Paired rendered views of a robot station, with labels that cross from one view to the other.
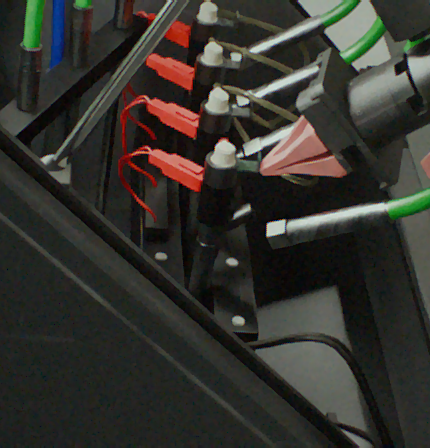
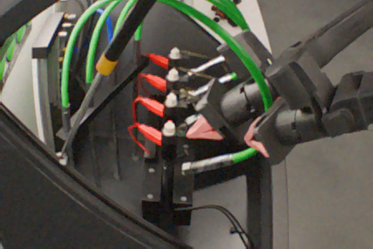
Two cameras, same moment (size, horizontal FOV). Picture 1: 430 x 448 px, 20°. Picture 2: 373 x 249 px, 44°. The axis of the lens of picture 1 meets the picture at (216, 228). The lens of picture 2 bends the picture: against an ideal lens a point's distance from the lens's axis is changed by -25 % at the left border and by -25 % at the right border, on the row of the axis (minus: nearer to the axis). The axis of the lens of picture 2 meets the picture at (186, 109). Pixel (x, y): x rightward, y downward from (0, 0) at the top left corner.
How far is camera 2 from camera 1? 0.20 m
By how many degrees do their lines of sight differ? 7
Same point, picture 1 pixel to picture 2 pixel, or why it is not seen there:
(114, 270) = (84, 196)
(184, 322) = (115, 215)
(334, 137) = (215, 122)
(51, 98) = (100, 101)
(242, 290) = (187, 185)
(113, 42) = (131, 70)
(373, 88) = (231, 99)
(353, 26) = not seen: hidden behind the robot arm
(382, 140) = (237, 122)
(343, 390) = (240, 217)
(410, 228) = not seen: hidden behind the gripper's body
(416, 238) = not seen: hidden behind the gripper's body
